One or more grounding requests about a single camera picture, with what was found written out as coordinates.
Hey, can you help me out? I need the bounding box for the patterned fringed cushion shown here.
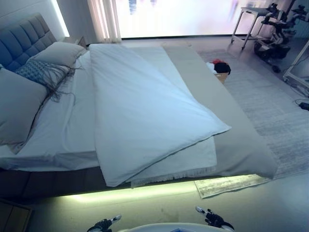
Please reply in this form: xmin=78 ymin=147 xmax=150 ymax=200
xmin=14 ymin=59 xmax=75 ymax=103

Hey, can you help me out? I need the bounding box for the white duvet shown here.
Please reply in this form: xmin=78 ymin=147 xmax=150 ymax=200
xmin=88 ymin=43 xmax=232 ymax=188

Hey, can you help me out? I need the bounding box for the black garment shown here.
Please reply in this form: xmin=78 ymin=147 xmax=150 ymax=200
xmin=213 ymin=62 xmax=232 ymax=74

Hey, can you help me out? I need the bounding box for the white garment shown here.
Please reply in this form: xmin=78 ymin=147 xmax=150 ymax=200
xmin=206 ymin=61 xmax=218 ymax=74

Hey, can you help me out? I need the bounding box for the wall LED light strip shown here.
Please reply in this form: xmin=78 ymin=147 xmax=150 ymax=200
xmin=49 ymin=0 xmax=70 ymax=37

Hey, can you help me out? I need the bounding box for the black wheeled robot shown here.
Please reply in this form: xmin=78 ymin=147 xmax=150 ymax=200
xmin=253 ymin=2 xmax=309 ymax=73

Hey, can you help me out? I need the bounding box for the white fringed blanket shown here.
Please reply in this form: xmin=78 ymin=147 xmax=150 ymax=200
xmin=130 ymin=45 xmax=218 ymax=189

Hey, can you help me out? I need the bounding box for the bright large window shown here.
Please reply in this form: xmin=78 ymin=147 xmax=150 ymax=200
xmin=115 ymin=0 xmax=244 ymax=41

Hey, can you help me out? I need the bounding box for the wooden nightstand with panel doors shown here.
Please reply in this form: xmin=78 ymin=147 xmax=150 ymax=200
xmin=0 ymin=198 xmax=33 ymax=232

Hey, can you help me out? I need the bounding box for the grey tufted headboard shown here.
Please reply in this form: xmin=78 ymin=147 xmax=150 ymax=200
xmin=0 ymin=13 xmax=58 ymax=71

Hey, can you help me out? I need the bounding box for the black power adapter with cable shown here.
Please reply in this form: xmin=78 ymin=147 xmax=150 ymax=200
xmin=293 ymin=98 xmax=309 ymax=110

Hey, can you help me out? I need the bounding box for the white bed sheet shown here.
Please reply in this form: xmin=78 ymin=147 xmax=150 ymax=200
xmin=0 ymin=50 xmax=102 ymax=171

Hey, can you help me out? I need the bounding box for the small cardboard box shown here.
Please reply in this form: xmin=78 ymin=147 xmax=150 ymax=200
xmin=213 ymin=72 xmax=229 ymax=85

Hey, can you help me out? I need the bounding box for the large grey pillow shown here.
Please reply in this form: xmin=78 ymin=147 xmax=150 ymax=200
xmin=0 ymin=64 xmax=49 ymax=154

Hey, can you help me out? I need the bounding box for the brown upholstered bed frame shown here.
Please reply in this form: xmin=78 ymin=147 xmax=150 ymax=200
xmin=0 ymin=168 xmax=133 ymax=201

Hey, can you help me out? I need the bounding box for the small wooden nightstand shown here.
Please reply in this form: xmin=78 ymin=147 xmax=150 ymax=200
xmin=64 ymin=36 xmax=87 ymax=50

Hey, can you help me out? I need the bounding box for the silver robot torso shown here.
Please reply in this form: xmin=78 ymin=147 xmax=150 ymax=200
xmin=120 ymin=223 xmax=232 ymax=232

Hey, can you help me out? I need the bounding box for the grey striped rug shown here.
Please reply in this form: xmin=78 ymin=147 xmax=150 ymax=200
xmin=193 ymin=48 xmax=309 ymax=200

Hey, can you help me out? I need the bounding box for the small grey pillow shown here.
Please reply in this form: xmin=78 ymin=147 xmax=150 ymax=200
xmin=32 ymin=41 xmax=87 ymax=68

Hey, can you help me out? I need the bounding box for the beige curtain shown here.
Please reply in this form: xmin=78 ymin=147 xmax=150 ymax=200
xmin=86 ymin=0 xmax=123 ymax=44

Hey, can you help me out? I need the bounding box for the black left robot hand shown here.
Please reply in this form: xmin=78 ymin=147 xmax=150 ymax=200
xmin=88 ymin=214 xmax=122 ymax=232

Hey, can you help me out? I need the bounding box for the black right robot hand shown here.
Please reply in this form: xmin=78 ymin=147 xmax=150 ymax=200
xmin=195 ymin=206 xmax=225 ymax=228

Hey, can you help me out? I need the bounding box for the white metal rack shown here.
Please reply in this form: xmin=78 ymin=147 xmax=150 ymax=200
xmin=282 ymin=43 xmax=309 ymax=91

